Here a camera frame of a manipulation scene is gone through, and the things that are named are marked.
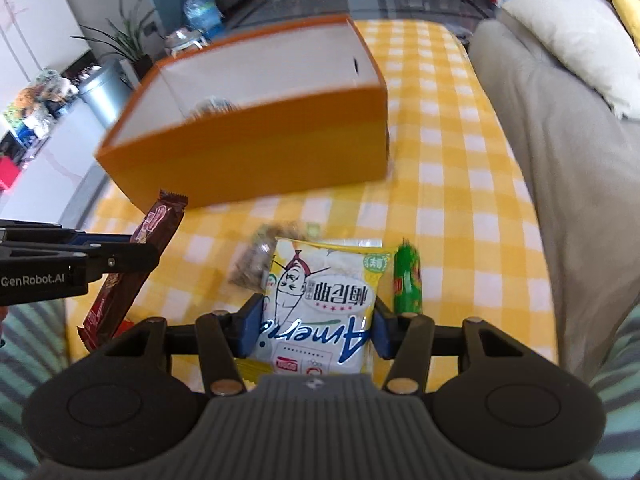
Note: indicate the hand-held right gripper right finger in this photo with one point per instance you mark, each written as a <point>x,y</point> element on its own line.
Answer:
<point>382,330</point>

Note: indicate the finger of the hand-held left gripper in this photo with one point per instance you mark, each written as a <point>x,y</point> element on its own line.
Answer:
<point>130,260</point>
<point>50,234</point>

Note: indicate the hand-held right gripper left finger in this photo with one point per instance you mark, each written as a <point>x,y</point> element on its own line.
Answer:
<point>250,325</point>

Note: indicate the brown chocolate bar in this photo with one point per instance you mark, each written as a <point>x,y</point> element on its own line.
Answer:
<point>160,215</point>

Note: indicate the green sausage stick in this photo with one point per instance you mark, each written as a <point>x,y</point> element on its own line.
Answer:
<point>407,280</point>

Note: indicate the yellow white snack packet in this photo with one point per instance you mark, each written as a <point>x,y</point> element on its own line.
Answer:
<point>320,310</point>

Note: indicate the orange cardboard box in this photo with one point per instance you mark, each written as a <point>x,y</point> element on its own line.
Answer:
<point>260,160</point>

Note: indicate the white low cabinet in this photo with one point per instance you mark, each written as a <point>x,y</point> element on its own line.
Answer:
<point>45,170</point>

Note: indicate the small red candy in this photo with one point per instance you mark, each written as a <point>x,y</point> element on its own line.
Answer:
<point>125,327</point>

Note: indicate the person's left leg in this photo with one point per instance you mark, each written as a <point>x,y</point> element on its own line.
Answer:
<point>25,385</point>

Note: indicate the person's leg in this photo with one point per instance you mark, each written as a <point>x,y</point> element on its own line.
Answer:
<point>25,385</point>
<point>617,400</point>

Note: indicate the silver trash can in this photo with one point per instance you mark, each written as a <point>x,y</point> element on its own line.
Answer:
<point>105,92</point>

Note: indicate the yellow checkered tablecloth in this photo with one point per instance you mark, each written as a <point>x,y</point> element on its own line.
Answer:
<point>450,185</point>

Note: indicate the long-leaf potted plant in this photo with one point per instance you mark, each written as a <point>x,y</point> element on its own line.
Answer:
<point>127,45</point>

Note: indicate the white wheeled stool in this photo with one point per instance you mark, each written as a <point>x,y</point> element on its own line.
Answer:
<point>185,40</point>

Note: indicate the beige sofa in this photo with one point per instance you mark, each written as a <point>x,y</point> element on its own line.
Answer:
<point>575,200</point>

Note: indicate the person's right leg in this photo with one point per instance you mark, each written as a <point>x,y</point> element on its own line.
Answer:
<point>617,400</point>

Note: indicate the blue water jug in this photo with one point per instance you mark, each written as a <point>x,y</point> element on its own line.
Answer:
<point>202,10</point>

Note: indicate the beige cushion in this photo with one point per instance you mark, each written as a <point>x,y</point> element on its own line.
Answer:
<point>575,45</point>

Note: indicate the yellow cushion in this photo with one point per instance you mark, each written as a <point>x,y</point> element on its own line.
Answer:
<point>627,10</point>

